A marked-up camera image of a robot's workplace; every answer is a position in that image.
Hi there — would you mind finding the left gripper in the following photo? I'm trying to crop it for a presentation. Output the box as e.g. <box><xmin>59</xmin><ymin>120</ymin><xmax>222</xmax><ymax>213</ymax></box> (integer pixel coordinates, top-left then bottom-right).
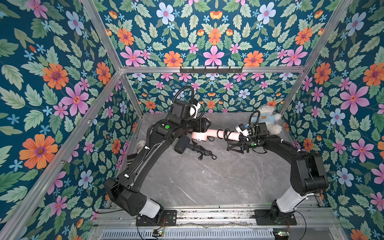
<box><xmin>176</xmin><ymin>116</ymin><xmax>211</xmax><ymax>134</ymax></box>

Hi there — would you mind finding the pink hair dryer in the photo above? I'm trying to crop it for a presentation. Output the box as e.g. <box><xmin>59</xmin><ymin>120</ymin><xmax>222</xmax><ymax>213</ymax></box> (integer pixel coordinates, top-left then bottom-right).
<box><xmin>192</xmin><ymin>129</ymin><xmax>242</xmax><ymax>142</ymax></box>

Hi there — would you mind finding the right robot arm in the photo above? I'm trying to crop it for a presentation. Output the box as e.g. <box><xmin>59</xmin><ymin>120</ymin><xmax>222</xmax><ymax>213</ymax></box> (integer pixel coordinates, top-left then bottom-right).
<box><xmin>223</xmin><ymin>123</ymin><xmax>329</xmax><ymax>220</ymax></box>

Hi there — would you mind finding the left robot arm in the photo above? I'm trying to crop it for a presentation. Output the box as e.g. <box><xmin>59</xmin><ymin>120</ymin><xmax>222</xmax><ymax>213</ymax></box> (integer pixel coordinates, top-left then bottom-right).
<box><xmin>104</xmin><ymin>100</ymin><xmax>211</xmax><ymax>223</ymax></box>

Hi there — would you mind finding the white teddy bear blue shirt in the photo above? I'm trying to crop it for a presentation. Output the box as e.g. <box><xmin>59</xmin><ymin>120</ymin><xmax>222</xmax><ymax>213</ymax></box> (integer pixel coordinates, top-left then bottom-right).
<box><xmin>248</xmin><ymin>105</ymin><xmax>283</xmax><ymax>136</ymax></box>

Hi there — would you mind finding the rolled beige cloth bundle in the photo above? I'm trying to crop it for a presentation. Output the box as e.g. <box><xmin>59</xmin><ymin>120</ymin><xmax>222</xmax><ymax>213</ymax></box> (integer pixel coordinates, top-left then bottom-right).
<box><xmin>136</xmin><ymin>140</ymin><xmax>146</xmax><ymax>154</ymax></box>

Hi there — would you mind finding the black white striped sock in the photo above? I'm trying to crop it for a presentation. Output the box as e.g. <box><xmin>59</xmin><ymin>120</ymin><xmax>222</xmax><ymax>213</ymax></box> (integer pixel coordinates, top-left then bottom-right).
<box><xmin>127</xmin><ymin>153</ymin><xmax>141</xmax><ymax>165</ymax></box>

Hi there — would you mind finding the white slotted vent strip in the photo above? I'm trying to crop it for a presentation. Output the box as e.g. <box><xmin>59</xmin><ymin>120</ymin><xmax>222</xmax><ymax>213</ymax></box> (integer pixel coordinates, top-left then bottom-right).
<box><xmin>101</xmin><ymin>229</ymin><xmax>275</xmax><ymax>240</ymax></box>

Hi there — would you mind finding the small green circuit board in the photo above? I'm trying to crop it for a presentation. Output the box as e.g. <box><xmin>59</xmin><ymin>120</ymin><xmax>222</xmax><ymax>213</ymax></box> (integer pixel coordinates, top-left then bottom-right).
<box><xmin>152</xmin><ymin>230</ymin><xmax>165</xmax><ymax>238</ymax></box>

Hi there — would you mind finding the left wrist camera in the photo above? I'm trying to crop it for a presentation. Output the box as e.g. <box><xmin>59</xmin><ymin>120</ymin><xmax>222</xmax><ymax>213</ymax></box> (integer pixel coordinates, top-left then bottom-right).
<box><xmin>190</xmin><ymin>100</ymin><xmax>202</xmax><ymax>119</ymax></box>

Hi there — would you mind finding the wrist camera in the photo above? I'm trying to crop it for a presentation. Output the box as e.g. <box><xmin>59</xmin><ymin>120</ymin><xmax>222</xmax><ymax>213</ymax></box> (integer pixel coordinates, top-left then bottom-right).
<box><xmin>190</xmin><ymin>100</ymin><xmax>202</xmax><ymax>119</ymax></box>
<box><xmin>236</xmin><ymin>124</ymin><xmax>250</xmax><ymax>137</ymax></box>

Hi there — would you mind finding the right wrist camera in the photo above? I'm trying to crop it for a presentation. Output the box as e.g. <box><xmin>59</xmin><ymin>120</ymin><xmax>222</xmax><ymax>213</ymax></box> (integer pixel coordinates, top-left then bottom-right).
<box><xmin>236</xmin><ymin>124</ymin><xmax>250</xmax><ymax>137</ymax></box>

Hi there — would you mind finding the black hook rail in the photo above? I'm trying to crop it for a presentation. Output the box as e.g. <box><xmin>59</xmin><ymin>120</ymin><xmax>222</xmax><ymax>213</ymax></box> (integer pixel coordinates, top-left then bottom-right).
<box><xmin>179</xmin><ymin>67</ymin><xmax>243</xmax><ymax>75</ymax></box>

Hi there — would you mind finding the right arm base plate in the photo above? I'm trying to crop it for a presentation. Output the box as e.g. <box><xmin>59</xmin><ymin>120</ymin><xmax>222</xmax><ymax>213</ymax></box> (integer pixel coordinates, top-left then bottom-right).
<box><xmin>253</xmin><ymin>210</ymin><xmax>297</xmax><ymax>226</ymax></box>

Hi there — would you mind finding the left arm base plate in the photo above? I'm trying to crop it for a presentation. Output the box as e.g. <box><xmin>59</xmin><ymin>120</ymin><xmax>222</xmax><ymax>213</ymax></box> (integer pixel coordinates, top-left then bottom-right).
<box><xmin>137</xmin><ymin>210</ymin><xmax>178</xmax><ymax>227</ymax></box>

